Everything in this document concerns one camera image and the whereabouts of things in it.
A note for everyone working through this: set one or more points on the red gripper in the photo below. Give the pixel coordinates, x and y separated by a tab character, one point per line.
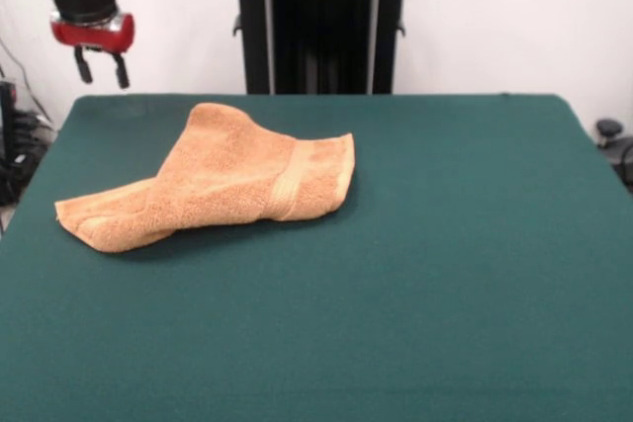
94	36

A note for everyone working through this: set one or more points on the tan terry towel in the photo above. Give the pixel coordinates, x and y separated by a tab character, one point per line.
222	180

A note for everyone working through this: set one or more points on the black power strip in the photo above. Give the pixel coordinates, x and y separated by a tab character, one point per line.
29	133

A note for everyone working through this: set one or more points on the black chair caster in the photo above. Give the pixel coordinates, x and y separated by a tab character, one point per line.
609	128

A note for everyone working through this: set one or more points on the black chair base leg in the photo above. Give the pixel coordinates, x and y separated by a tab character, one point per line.
624	155

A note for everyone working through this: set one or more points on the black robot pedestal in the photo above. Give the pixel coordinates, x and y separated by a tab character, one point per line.
321	22

